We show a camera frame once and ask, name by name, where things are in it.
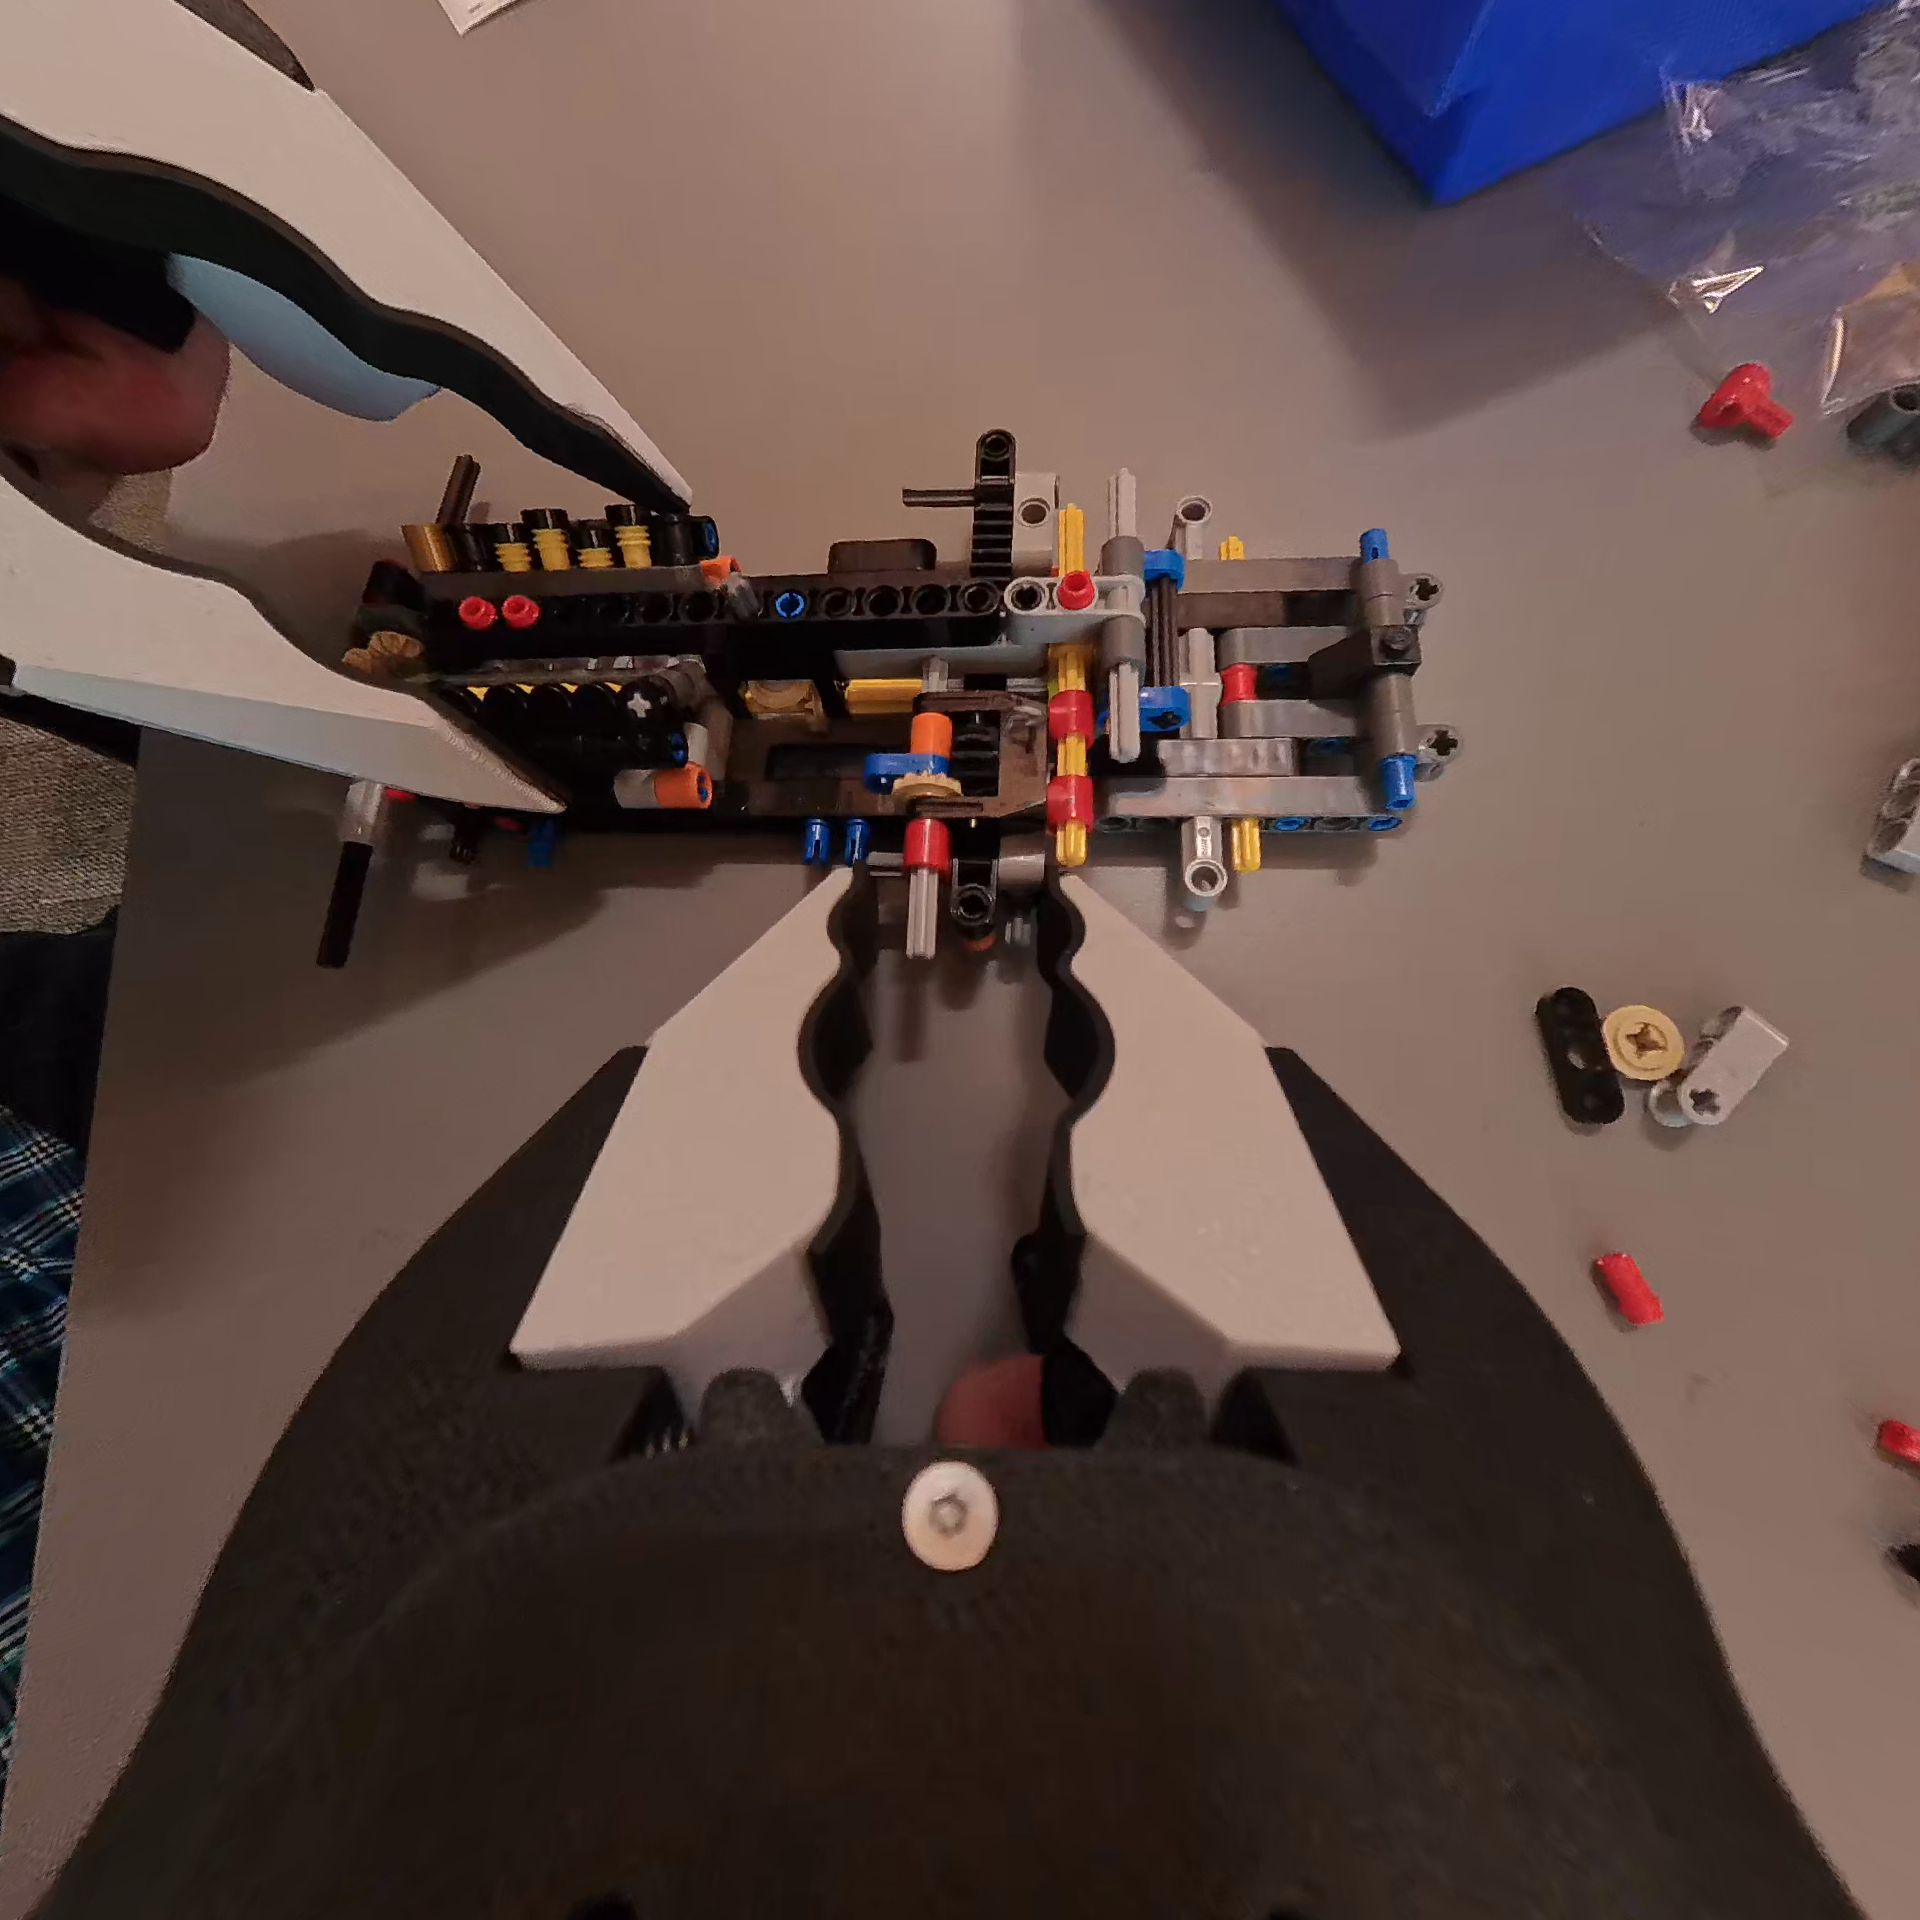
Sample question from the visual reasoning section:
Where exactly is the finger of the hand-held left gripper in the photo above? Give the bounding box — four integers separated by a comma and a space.
0, 0, 694, 523
0, 478, 570, 819

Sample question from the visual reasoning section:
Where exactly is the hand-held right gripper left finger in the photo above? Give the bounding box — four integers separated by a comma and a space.
510, 866, 894, 1446

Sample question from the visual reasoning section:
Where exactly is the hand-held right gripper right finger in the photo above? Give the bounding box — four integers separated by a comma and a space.
1014, 871, 1404, 1446

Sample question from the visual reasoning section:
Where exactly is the multicolour lego technic assembly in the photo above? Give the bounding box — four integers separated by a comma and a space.
316, 428, 1464, 969

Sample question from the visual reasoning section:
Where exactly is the black short lego beam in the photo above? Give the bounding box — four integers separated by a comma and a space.
1534, 987, 1625, 1128

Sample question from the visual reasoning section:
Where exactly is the light grey lego connector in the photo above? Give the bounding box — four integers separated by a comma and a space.
1645, 1007, 1789, 1130

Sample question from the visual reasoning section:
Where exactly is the red lego connector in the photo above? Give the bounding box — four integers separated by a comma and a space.
1695, 364, 1796, 442

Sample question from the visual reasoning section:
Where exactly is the person's left hand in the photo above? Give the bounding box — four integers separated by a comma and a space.
0, 276, 230, 481

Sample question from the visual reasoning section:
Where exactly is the blue plaid shirt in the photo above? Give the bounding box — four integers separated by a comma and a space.
0, 1102, 84, 1778

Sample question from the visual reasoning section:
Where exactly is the clear plastic bag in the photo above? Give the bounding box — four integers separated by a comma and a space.
1575, 30, 1920, 423

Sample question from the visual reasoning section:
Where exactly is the blue plastic bin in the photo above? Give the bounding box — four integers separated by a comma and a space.
1276, 0, 1898, 203

